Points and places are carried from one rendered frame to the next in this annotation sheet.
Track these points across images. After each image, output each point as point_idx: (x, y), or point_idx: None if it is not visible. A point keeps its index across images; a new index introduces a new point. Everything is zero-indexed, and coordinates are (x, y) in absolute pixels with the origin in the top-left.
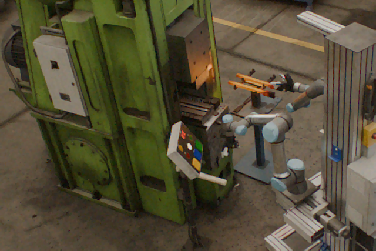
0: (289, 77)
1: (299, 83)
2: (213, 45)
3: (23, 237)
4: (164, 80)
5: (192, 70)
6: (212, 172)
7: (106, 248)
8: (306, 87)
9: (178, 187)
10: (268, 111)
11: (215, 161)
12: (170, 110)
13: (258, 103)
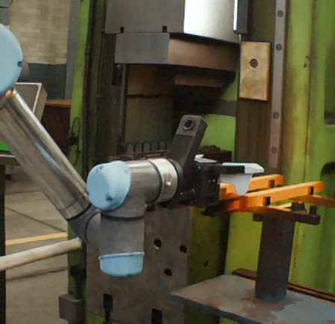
0: (183, 136)
1: (152, 160)
2: (302, 54)
3: None
4: (102, 13)
5: (114, 3)
6: (88, 315)
7: (62, 319)
8: (111, 162)
9: (73, 291)
10: (220, 308)
11: (100, 297)
12: (84, 83)
13: (259, 284)
